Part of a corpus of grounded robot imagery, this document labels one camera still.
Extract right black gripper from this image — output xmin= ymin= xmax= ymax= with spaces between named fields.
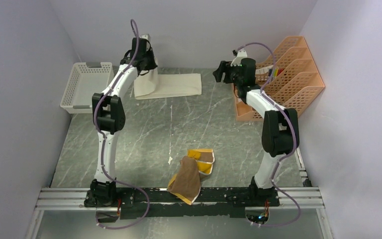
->
xmin=213 ymin=60 xmax=243 ymax=86

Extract cream white towel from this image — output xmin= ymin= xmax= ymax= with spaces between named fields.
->
xmin=133 ymin=68 xmax=202 ymax=100

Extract white plastic basket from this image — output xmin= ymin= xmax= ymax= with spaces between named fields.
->
xmin=60 ymin=62 xmax=114 ymax=114

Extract orange file organizer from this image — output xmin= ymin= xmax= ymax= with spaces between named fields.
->
xmin=234 ymin=36 xmax=325 ymax=121

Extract brown yellow towel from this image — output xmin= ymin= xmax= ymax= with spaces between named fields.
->
xmin=167 ymin=148 xmax=215 ymax=205

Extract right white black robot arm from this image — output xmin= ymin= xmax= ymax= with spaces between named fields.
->
xmin=213 ymin=58 xmax=299 ymax=206

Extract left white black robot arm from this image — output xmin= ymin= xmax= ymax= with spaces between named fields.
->
xmin=84 ymin=34 xmax=157 ymax=208

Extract coloured marker pens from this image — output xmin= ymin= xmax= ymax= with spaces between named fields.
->
xmin=269 ymin=68 xmax=284 ymax=81

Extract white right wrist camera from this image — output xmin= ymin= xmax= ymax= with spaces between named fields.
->
xmin=230 ymin=48 xmax=248 ymax=67

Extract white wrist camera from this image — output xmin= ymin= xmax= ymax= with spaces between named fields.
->
xmin=230 ymin=48 xmax=248 ymax=67
xmin=140 ymin=34 xmax=151 ymax=51

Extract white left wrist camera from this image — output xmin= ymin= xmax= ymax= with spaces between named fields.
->
xmin=140 ymin=34 xmax=151 ymax=51

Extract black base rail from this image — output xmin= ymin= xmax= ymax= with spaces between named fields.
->
xmin=84 ymin=187 xmax=280 ymax=219

